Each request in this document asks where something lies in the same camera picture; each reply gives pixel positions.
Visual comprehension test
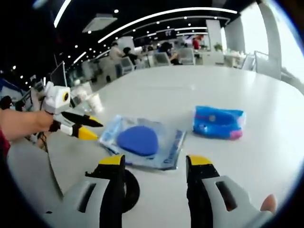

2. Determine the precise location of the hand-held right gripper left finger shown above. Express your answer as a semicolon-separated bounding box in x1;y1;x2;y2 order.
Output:
51;154;126;228

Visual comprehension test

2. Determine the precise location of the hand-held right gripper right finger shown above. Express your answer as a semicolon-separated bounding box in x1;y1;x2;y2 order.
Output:
185;154;274;228

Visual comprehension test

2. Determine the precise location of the white paper cup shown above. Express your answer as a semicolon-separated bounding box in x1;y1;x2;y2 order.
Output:
85;93;105;114

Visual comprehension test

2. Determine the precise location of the light blue plastic packet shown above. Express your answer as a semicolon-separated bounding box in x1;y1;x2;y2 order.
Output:
98;114;133;155

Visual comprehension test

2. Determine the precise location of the blue round pad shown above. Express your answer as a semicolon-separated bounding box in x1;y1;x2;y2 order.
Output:
117;125;159;157

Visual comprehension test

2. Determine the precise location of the clear plastic pouch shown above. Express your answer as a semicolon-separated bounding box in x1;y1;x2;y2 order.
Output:
98;114;188;171

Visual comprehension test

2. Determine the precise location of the blue tissue packet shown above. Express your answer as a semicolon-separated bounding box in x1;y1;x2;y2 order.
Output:
192;105;247;141

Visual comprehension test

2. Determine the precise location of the group of ceiling spotlights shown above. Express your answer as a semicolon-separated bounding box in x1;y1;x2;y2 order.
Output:
0;9;218;79

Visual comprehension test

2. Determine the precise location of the person's right hand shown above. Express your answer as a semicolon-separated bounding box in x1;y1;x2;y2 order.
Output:
260;193;278;213

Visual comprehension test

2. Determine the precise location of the dark computer monitor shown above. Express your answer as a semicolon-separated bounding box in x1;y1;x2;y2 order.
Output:
50;61;67;88

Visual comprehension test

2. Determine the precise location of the white mesh office chair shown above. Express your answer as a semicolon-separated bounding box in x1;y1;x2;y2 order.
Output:
8;140;65;209

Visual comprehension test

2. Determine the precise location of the white grey office chair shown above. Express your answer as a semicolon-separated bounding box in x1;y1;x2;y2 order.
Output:
179;48;196;66
154;52;171;67
242;54;255;69
120;57;136;73
253;50;270;72

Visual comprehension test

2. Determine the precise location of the ceiling air conditioner vent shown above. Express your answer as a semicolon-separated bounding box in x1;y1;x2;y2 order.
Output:
82;13;118;33

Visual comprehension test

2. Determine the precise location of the long curved ceiling light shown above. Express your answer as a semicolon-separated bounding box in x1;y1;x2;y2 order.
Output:
97;7;238;44

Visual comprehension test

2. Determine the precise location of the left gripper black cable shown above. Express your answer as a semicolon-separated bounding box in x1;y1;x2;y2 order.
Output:
38;132;49;154

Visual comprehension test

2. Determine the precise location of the blue white wall banner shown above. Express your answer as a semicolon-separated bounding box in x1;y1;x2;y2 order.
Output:
0;78;26;97

